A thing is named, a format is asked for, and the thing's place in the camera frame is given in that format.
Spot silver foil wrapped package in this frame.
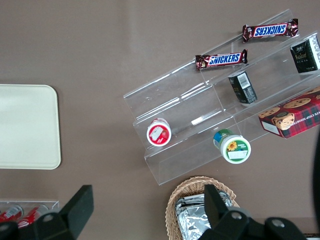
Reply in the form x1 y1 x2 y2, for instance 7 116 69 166
174 190 241 240

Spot small black carton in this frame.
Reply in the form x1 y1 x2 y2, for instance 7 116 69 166
289 34 320 74
227 70 258 105

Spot beige plastic tray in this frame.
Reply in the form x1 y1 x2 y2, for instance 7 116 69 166
0 84 62 171

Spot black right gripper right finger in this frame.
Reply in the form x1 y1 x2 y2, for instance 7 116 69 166
199 183 251 240

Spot red tartan cookie box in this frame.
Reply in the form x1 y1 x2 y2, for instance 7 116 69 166
257 86 320 139

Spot red lid yogurt cup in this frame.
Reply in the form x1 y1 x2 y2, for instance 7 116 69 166
146 118 173 147

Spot light wicker basket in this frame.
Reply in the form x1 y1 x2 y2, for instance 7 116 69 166
165 176 241 240

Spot red cola bottle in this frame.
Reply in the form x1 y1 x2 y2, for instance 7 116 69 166
18 204 50 230
0 204 25 224

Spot clear acrylic stepped shelf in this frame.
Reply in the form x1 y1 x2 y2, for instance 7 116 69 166
122 8 320 187

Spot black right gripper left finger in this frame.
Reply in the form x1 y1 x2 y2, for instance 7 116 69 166
29 184 95 240

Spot green lid yogurt cup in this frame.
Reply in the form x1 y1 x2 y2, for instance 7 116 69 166
212 128 252 165

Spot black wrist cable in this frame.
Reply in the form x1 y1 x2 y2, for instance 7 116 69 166
309 128 320 237

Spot clear acrylic bottle rack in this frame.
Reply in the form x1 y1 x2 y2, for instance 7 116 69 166
0 198 61 227

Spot brown Snickers bar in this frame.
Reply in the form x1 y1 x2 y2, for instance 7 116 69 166
194 48 249 73
242 17 300 44

